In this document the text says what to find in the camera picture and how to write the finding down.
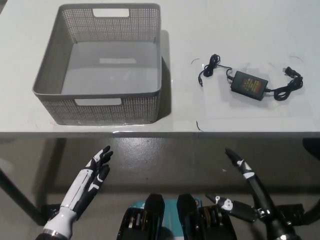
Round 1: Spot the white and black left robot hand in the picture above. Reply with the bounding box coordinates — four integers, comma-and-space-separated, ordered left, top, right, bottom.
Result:
42, 145, 114, 238

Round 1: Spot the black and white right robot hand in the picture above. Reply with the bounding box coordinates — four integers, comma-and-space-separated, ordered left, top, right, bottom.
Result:
205, 147, 278, 223

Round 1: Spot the black power adapter with cord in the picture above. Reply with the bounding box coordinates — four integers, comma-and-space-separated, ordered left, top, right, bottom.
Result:
197, 53, 304, 101

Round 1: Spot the black rounded floor object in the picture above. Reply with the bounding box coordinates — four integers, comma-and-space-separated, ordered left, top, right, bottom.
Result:
302, 138, 320, 161

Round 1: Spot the black and teal robot body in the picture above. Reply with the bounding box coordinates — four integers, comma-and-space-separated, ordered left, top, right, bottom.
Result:
116, 192, 237, 240

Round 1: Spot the grey perforated plastic basket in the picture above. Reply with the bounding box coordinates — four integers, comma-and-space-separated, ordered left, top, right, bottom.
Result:
31, 3, 163, 126

